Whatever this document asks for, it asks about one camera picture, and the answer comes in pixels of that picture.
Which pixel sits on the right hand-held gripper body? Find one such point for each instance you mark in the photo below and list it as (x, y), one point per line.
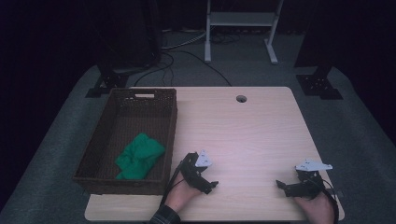
(306, 186)

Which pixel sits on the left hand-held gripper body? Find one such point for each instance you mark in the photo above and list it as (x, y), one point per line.
(193, 172)

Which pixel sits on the green t-shirt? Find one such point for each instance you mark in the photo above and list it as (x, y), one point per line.
(140, 155)

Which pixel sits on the brown wicker basket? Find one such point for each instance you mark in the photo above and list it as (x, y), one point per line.
(124, 186)

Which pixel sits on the person's right hand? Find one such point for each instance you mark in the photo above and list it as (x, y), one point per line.
(317, 210)

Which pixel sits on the person's left hand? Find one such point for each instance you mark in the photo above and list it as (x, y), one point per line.
(180, 196)

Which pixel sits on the black stand base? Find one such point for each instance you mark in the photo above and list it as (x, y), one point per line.
(109, 82)
(317, 85)

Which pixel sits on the white metal stand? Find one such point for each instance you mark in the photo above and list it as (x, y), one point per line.
(241, 18)

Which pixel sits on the grey table edge bracket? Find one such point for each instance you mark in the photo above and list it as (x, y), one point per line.
(340, 194)

